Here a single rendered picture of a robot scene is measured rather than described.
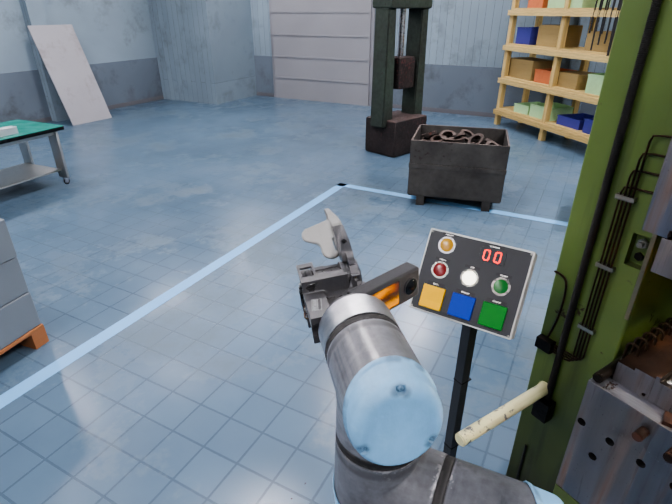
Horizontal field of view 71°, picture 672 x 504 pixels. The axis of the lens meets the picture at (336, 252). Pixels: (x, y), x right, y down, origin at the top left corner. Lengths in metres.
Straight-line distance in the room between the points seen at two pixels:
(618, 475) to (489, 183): 3.70
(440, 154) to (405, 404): 4.56
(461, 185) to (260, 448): 3.44
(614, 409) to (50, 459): 2.33
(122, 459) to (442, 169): 3.78
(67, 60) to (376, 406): 10.06
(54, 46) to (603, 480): 9.95
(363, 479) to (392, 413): 0.10
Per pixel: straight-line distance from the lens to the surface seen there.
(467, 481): 0.52
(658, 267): 1.41
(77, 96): 10.16
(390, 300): 0.62
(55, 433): 2.84
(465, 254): 1.58
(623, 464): 1.66
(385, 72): 6.63
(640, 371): 1.55
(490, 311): 1.55
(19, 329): 3.37
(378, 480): 0.51
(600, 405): 1.59
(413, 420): 0.45
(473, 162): 4.94
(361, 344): 0.47
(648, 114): 1.52
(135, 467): 2.53
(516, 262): 1.56
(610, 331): 1.72
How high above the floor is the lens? 1.86
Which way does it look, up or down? 27 degrees down
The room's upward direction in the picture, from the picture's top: straight up
